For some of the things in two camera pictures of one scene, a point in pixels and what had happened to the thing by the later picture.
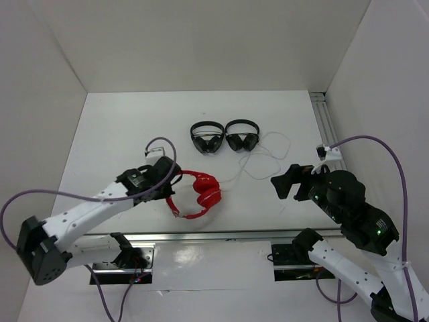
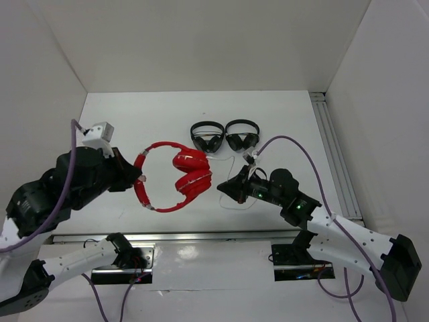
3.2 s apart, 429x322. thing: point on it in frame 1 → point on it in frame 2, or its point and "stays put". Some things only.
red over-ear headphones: (207, 188) → (195, 183)
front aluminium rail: (204, 236) stays put
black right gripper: (296, 172) → (237, 186)
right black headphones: (247, 141) stays put
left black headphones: (207, 136) stays put
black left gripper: (167, 192) → (127, 174)
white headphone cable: (256, 151) → (220, 196)
